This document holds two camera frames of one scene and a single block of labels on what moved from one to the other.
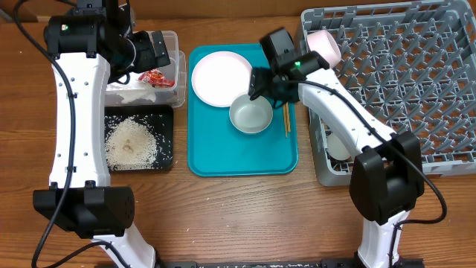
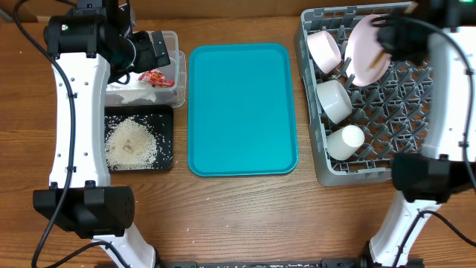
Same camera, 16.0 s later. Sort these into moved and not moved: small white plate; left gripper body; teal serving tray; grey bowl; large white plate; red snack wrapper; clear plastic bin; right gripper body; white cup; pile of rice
Moved: large white plate; right gripper body; grey bowl
Not moved: clear plastic bin; teal serving tray; left gripper body; red snack wrapper; small white plate; pile of rice; white cup
